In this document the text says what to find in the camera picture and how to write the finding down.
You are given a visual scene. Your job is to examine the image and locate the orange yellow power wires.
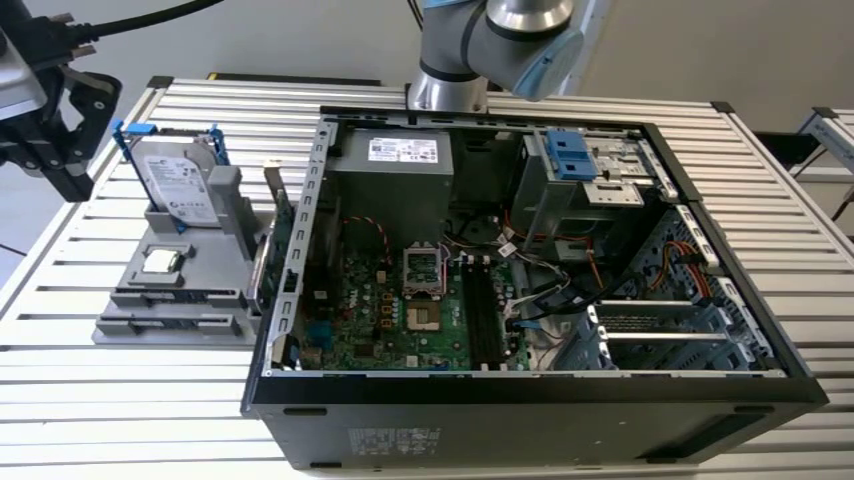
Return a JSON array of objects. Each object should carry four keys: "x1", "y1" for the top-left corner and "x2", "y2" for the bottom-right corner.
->
[{"x1": 650, "y1": 239, "x2": 716, "y2": 306}]

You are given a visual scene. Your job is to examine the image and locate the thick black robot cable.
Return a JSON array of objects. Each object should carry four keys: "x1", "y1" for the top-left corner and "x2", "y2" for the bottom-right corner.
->
[{"x1": 19, "y1": 0, "x2": 229, "y2": 69}]

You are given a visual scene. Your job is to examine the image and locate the black PC case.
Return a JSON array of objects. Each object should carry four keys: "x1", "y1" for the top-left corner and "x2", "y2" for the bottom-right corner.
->
[{"x1": 239, "y1": 103, "x2": 832, "y2": 472}]

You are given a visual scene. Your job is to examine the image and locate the multicolour supply wire bundle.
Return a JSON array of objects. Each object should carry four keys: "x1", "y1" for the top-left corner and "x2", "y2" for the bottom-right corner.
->
[{"x1": 441, "y1": 212, "x2": 576, "y2": 274}]

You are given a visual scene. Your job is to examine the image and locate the black looped cable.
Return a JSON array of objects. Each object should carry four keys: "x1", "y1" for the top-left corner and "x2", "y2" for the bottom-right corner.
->
[{"x1": 517, "y1": 272, "x2": 642, "y2": 321}]

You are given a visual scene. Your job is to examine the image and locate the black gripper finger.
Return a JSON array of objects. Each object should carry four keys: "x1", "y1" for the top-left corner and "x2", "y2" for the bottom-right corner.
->
[{"x1": 42, "y1": 68, "x2": 127, "y2": 204}]

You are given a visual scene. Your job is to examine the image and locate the metal socket cover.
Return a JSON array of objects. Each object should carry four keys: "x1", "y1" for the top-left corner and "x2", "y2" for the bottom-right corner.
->
[{"x1": 402, "y1": 243, "x2": 448, "y2": 297}]

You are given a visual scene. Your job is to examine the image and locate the twisted fan wire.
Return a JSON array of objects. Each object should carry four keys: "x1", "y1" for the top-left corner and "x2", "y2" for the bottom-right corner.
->
[{"x1": 341, "y1": 215, "x2": 394, "y2": 266}]

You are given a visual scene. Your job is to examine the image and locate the hard disk in blue carrier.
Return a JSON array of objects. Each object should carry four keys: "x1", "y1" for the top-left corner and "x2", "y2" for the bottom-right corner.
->
[{"x1": 110, "y1": 119, "x2": 233, "y2": 234}]

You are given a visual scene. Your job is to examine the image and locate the green graphics card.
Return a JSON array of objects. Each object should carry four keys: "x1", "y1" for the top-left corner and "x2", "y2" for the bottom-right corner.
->
[{"x1": 246, "y1": 158, "x2": 299, "y2": 314}]

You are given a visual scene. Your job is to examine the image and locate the blue drive bay latch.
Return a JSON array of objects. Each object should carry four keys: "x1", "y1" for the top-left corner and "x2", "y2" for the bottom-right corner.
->
[{"x1": 544, "y1": 128, "x2": 596, "y2": 182}]

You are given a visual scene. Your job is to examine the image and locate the CPU socket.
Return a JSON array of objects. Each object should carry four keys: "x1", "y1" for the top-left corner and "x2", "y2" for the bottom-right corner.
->
[{"x1": 405, "y1": 298, "x2": 448, "y2": 332}]

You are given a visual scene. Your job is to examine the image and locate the grey parts rack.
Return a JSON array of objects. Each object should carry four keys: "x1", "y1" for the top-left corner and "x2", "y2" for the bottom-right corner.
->
[{"x1": 93, "y1": 164, "x2": 269, "y2": 347}]

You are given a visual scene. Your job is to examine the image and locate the perforated metal disk bay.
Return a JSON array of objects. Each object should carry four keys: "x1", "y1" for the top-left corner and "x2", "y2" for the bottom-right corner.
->
[{"x1": 553, "y1": 204, "x2": 782, "y2": 374}]

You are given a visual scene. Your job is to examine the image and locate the grey power supply unit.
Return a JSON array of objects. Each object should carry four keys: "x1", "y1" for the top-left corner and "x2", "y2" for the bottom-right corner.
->
[{"x1": 325, "y1": 127, "x2": 457, "y2": 242}]

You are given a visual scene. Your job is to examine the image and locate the green motherboard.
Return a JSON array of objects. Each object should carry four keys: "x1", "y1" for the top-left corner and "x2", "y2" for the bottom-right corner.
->
[{"x1": 293, "y1": 239, "x2": 536, "y2": 374}]

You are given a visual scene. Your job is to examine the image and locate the RAM slot with white clips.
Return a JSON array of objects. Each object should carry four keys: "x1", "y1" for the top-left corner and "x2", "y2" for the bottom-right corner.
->
[
  {"x1": 466, "y1": 254, "x2": 492, "y2": 372},
  {"x1": 481, "y1": 254, "x2": 510, "y2": 372}
]

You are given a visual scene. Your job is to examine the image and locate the black case fan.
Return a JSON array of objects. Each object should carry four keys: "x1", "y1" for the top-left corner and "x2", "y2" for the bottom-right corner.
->
[{"x1": 307, "y1": 194, "x2": 346, "y2": 306}]

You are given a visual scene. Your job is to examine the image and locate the silver CPU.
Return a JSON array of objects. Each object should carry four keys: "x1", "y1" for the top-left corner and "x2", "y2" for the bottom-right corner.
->
[{"x1": 143, "y1": 248, "x2": 183, "y2": 275}]

